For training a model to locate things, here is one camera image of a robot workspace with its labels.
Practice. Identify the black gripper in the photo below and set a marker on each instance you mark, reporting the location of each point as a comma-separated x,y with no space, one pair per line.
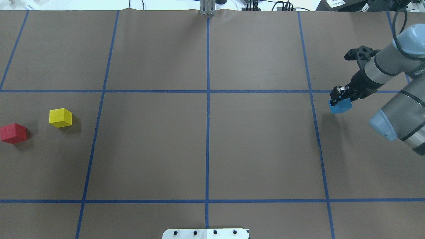
361,83

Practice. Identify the blue wooden block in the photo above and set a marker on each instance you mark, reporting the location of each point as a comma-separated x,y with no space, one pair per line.
341,106

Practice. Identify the yellow wooden block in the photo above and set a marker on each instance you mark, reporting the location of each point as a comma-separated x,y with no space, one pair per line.
60,117

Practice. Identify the red wooden block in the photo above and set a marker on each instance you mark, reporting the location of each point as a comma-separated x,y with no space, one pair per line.
13,133

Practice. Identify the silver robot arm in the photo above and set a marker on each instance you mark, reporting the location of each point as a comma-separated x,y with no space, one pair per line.
402,117

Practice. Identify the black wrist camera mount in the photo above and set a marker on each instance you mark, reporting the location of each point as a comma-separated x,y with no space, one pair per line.
361,53

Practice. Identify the aluminium frame post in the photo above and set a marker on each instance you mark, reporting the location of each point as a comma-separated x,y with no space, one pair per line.
207,7

